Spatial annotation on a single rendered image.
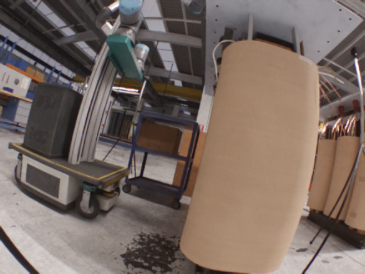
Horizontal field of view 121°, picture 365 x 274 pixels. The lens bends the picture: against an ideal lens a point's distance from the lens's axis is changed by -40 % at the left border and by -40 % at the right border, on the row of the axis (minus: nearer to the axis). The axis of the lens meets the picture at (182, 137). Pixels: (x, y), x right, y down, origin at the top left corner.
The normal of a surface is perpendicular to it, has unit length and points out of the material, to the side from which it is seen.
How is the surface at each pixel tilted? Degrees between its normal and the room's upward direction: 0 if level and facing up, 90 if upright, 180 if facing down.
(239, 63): 90
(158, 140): 90
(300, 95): 90
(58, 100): 90
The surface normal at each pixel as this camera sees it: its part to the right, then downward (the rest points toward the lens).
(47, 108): 0.06, -0.07
